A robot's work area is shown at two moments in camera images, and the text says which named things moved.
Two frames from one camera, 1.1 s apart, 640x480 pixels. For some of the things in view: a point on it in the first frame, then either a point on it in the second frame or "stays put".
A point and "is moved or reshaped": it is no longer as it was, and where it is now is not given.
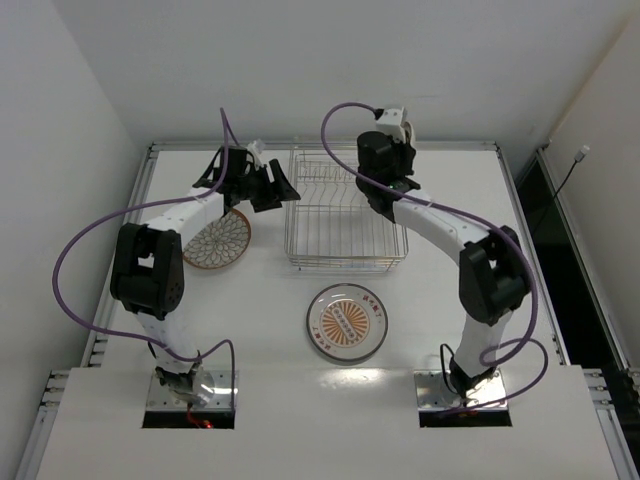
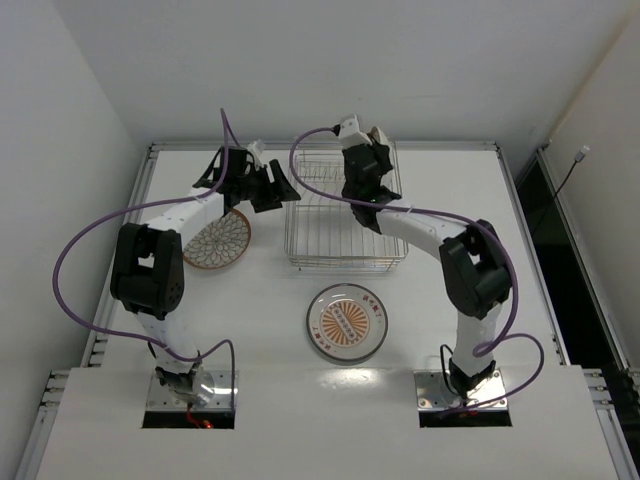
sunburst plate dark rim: (347, 321) stays put
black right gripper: (406, 151) → (367, 163)
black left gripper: (265, 187) stays put
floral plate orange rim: (409, 134) is moved or reshaped
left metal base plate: (159, 396) stays put
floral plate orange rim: (219, 243) stays put
